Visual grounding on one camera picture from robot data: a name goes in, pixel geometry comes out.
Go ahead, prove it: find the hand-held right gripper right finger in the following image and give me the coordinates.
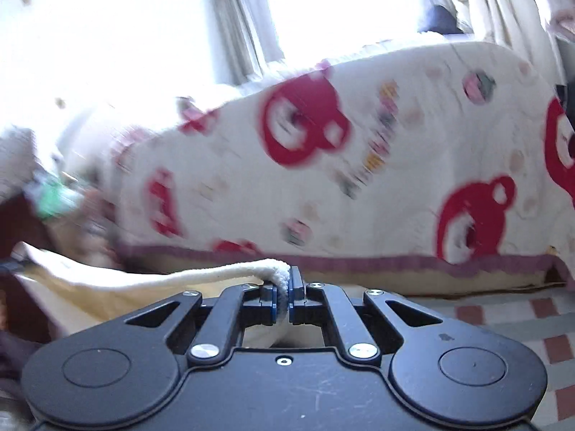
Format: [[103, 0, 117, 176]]
[[289, 266, 445, 365]]

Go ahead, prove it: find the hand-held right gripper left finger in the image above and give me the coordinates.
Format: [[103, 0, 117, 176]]
[[123, 281, 278, 366]]

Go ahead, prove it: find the cream white garment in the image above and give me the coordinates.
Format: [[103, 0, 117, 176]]
[[13, 241, 293, 350]]

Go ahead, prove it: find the bear print blanket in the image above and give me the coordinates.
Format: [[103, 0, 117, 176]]
[[102, 40, 575, 289]]

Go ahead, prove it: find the checked bed sheet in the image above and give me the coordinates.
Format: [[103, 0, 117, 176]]
[[404, 284, 575, 431]]

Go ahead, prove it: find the green packet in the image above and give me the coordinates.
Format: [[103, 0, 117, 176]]
[[26, 174, 84, 222]]

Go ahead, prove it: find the wooden drawer cabinet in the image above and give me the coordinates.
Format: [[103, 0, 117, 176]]
[[0, 195, 57, 344]]

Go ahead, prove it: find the purple knit sweater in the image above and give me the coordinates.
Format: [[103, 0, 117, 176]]
[[0, 330, 43, 398]]

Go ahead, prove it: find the grey window curtain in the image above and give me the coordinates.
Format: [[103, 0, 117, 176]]
[[209, 0, 288, 87]]

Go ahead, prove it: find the white fuzzy cloth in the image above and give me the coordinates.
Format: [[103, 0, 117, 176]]
[[0, 126, 39, 205]]

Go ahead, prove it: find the dark cushion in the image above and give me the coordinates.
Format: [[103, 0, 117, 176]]
[[419, 4, 470, 36]]

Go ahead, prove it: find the cream hanging cloth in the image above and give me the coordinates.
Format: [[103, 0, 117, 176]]
[[453, 0, 567, 88]]

